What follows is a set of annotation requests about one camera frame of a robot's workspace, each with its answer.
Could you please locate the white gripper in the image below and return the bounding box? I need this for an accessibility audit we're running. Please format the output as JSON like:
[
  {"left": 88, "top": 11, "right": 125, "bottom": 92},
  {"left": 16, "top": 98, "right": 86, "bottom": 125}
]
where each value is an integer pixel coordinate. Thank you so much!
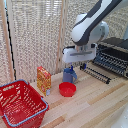
[{"left": 61, "top": 43, "right": 98, "bottom": 71}]

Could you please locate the red bowl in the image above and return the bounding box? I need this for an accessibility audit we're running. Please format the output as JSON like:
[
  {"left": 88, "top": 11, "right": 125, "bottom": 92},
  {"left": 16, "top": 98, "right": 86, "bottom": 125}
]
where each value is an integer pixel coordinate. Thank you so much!
[{"left": 58, "top": 82, "right": 77, "bottom": 98}]

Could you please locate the black dish rack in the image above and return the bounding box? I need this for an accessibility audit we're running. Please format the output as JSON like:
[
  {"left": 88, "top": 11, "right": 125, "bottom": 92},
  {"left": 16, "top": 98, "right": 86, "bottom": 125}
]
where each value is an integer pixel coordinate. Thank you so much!
[
  {"left": 79, "top": 63, "right": 112, "bottom": 85},
  {"left": 92, "top": 36, "right": 128, "bottom": 79}
]

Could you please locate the red shopping basket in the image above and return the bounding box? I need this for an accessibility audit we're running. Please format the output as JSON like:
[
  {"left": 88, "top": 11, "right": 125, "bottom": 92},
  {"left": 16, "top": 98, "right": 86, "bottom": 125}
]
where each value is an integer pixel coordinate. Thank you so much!
[{"left": 0, "top": 79, "right": 50, "bottom": 128}]

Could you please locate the blue mug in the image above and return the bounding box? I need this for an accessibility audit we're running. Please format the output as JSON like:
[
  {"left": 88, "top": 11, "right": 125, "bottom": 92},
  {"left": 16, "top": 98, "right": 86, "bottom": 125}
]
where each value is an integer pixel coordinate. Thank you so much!
[{"left": 62, "top": 67, "right": 78, "bottom": 85}]

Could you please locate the red and yellow food box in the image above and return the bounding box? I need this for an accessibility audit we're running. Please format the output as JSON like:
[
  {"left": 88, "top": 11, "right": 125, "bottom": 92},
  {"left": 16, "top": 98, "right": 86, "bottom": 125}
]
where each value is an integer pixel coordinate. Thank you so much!
[{"left": 36, "top": 66, "right": 52, "bottom": 97}]

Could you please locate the wooden post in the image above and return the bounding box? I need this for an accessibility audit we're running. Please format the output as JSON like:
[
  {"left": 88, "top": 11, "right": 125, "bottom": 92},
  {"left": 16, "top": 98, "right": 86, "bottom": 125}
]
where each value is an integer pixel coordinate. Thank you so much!
[{"left": 0, "top": 0, "right": 16, "bottom": 83}]

